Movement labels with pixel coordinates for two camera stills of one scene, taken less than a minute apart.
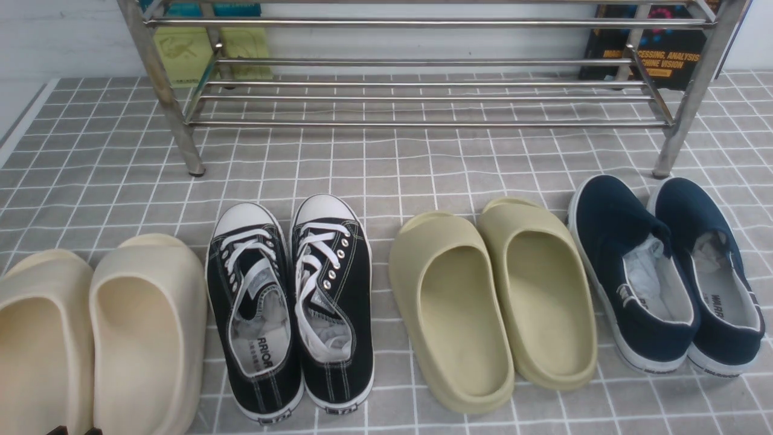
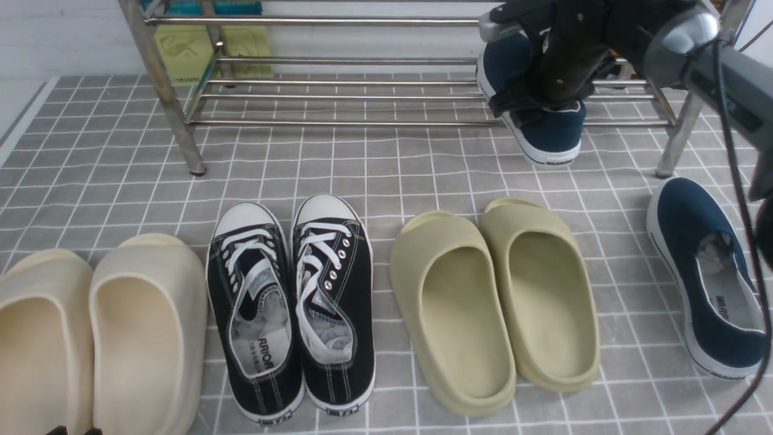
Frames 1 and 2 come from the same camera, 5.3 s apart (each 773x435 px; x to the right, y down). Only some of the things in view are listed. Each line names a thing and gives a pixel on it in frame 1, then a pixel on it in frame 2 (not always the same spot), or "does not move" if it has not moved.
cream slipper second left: (148, 307) does not move
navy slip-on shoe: (625, 249) → (548, 137)
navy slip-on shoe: (731, 319) does not move
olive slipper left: (447, 290) does not move
